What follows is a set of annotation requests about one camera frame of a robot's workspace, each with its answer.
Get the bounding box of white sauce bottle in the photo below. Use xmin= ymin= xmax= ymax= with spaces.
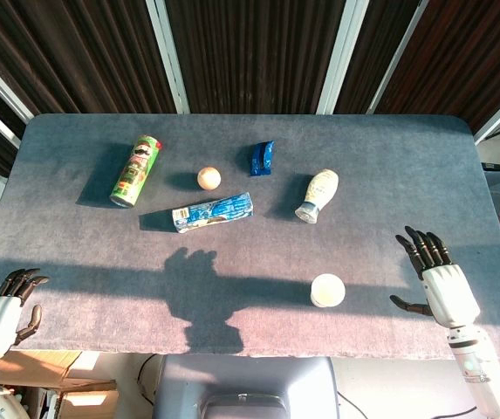
xmin=294 ymin=168 xmax=340 ymax=224

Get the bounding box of brown cardboard box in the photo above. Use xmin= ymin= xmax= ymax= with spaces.
xmin=0 ymin=349 xmax=120 ymax=419

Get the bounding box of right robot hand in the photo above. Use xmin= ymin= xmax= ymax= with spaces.
xmin=389 ymin=225 xmax=482 ymax=329

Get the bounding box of blue-grey table cloth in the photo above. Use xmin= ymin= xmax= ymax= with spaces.
xmin=0 ymin=113 xmax=500 ymax=361

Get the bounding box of small blue snack packet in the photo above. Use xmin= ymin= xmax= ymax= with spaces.
xmin=250 ymin=140 xmax=276 ymax=177

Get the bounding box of beige ball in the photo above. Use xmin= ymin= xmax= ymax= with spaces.
xmin=196 ymin=166 xmax=223 ymax=191

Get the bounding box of blue cookie package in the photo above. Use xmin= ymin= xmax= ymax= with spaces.
xmin=171 ymin=191 xmax=256 ymax=235

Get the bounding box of black cable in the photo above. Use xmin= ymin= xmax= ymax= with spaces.
xmin=137 ymin=354 xmax=159 ymax=407

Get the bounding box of white paper cup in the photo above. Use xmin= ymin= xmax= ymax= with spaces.
xmin=310 ymin=273 xmax=346 ymax=309

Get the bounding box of grey robot body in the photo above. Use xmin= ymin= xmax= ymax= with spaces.
xmin=151 ymin=354 xmax=342 ymax=419

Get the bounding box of green chips can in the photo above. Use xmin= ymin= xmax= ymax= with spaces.
xmin=109 ymin=134 xmax=164 ymax=209

